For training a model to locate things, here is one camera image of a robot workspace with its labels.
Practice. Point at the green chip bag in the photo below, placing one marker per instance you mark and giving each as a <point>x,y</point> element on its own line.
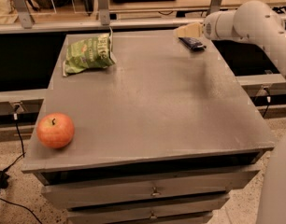
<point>90,53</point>

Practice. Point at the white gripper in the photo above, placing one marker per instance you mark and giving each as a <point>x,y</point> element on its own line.
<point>210,27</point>

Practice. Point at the upper drawer metal handle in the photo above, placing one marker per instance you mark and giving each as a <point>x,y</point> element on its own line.
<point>155,192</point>

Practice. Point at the dark blue rxbar wrapper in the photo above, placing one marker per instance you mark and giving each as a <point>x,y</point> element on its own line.
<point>192,44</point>

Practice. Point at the metal railing frame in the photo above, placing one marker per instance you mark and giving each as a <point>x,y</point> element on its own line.
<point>170,13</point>

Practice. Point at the drawer metal handle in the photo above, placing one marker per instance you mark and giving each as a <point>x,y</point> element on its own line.
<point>155,192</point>
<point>152,216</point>

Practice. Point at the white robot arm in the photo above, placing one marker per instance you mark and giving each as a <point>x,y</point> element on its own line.
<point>255,23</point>

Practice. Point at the lower drawer metal handle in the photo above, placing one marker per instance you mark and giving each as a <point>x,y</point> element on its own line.
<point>152,216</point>

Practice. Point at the red apple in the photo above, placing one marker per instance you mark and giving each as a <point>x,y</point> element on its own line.
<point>56,130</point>

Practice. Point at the grey drawer cabinet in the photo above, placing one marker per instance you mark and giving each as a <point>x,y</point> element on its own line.
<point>161,116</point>

